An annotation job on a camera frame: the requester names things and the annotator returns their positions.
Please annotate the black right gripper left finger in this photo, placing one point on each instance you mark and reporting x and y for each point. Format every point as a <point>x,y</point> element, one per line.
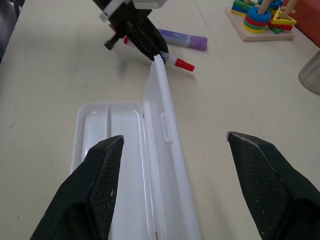
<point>82,195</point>

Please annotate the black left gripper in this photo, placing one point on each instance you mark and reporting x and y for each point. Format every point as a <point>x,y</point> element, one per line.
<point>127,21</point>

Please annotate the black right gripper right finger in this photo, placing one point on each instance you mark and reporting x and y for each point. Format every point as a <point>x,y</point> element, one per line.
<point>272,185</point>

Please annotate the red capped white marker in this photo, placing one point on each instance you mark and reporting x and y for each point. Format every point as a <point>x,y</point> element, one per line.
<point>183,63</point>

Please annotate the white plastic pencil case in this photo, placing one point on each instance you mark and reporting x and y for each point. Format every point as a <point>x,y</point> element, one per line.
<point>125,175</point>

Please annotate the purple marker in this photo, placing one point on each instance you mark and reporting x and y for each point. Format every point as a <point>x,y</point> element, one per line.
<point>185,39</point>

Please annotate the green triangle stacking piece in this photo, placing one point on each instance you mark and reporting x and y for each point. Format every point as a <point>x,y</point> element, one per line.
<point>276,31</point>

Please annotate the red triangle stacking piece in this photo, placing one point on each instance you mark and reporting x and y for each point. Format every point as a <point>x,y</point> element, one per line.
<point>280,26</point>

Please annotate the yellow triangle stacking piece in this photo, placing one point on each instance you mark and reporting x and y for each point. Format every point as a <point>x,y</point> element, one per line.
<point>283,18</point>

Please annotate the orange red box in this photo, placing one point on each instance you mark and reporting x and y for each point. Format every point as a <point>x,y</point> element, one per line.
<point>307,20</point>

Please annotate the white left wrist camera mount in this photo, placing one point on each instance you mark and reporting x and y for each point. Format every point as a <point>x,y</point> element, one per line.
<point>140,3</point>

